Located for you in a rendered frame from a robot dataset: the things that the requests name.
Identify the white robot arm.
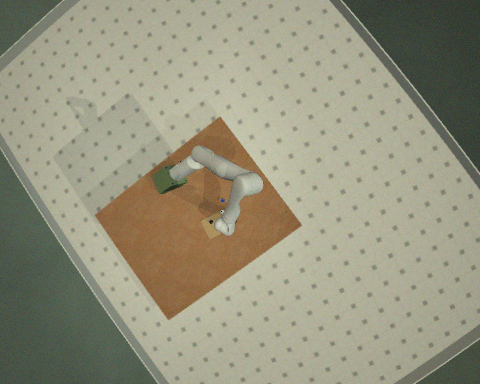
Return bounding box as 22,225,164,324
169,145,263,236

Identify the tan square mat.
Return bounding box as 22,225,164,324
201,212,222,239

